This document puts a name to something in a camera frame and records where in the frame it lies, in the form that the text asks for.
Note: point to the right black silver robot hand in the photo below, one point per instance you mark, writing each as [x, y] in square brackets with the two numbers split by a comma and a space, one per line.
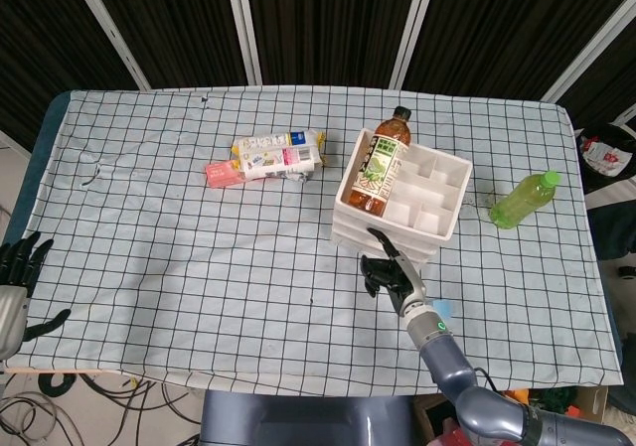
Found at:
[397, 277]

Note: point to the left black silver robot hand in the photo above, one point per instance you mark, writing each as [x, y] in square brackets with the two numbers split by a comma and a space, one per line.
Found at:
[12, 312]

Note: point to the light blue foam block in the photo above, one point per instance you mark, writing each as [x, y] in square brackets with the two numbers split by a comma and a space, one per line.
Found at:
[445, 308]

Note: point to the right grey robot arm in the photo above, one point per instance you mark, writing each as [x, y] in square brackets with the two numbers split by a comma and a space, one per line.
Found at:
[442, 356]

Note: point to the cardboard box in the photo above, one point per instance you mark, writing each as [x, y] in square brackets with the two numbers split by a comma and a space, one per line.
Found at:
[593, 406]

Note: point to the brown tea bottle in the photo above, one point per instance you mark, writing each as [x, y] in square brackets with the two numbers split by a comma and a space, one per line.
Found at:
[377, 168]

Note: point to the white silver packet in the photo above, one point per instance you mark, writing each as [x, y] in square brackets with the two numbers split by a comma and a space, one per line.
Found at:
[298, 176]

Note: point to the green plastic bottle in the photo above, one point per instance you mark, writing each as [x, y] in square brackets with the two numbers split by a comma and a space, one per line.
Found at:
[522, 200]

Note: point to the white pack with pink label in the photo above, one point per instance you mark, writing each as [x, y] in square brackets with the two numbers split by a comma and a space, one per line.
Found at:
[278, 160]

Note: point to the grey-blue robot torso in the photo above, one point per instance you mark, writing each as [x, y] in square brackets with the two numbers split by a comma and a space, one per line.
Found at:
[298, 416]

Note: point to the white pack with blue label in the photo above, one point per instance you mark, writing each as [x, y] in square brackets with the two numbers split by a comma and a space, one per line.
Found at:
[263, 143]

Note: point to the checked white tablecloth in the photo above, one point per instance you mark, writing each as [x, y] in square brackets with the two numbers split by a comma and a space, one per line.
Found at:
[199, 267]

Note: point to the pink snack packet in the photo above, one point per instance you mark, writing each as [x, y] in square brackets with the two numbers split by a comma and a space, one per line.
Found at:
[221, 173]

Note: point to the dark blue seat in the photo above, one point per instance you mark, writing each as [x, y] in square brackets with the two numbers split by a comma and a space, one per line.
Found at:
[613, 227]

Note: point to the black waste bin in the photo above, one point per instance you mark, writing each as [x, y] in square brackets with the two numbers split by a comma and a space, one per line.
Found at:
[606, 183]

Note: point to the red white wrapper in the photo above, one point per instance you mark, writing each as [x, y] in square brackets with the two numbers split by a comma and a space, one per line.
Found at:
[601, 155]

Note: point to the black slatted partition panel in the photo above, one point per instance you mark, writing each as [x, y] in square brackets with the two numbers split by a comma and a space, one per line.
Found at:
[40, 44]
[606, 88]
[512, 29]
[174, 24]
[333, 24]

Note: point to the white divided plastic tray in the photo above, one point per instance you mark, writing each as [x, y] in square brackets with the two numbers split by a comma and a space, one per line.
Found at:
[437, 188]

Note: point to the white partition post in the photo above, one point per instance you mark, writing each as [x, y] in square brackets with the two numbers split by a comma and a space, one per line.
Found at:
[591, 48]
[412, 24]
[243, 24]
[111, 31]

